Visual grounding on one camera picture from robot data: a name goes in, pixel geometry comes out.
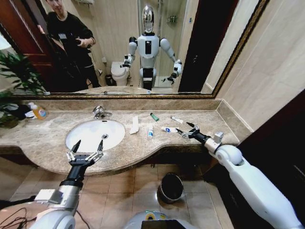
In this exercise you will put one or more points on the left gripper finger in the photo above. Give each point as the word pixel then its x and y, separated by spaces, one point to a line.
pixel 72 153
pixel 97 155

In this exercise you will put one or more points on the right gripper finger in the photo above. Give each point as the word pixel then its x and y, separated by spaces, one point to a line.
pixel 186 134
pixel 195 127

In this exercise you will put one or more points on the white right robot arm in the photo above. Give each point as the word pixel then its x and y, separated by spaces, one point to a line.
pixel 250 181

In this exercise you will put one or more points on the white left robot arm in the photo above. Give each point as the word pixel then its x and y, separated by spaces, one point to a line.
pixel 54 214

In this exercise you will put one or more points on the metal sink drain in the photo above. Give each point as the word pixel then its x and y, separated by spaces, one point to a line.
pixel 105 136

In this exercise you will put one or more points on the white oval sink basin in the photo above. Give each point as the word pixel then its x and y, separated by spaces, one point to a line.
pixel 90 132

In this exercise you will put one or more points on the chrome sink faucet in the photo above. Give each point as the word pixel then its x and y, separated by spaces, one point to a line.
pixel 98 111

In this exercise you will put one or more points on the black round trash bin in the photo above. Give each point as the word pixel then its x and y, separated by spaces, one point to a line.
pixel 171 188

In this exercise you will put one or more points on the small white tube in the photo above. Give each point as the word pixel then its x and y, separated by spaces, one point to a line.
pixel 176 119

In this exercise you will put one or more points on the white blue toothpaste tube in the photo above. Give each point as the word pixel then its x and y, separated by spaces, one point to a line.
pixel 168 129

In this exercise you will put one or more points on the small white blue bottle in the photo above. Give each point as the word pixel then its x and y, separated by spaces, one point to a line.
pixel 150 131

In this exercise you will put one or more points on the small green tube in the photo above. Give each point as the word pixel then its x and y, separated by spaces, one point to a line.
pixel 154 117

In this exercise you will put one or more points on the white folded paper packet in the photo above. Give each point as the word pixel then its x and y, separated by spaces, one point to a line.
pixel 135 125

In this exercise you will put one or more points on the orange soap bottle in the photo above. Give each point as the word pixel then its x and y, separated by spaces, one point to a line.
pixel 39 112

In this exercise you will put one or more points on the black pouch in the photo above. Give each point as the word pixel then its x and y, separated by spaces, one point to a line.
pixel 17 111

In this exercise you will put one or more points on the green leafy plant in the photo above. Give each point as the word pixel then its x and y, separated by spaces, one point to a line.
pixel 7 119

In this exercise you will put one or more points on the dark wooden door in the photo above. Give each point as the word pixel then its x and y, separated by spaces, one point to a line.
pixel 274 143

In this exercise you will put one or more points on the white robot front shell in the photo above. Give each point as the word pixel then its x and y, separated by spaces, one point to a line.
pixel 159 220

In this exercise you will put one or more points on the gold framed wall mirror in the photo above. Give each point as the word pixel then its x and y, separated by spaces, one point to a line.
pixel 114 35

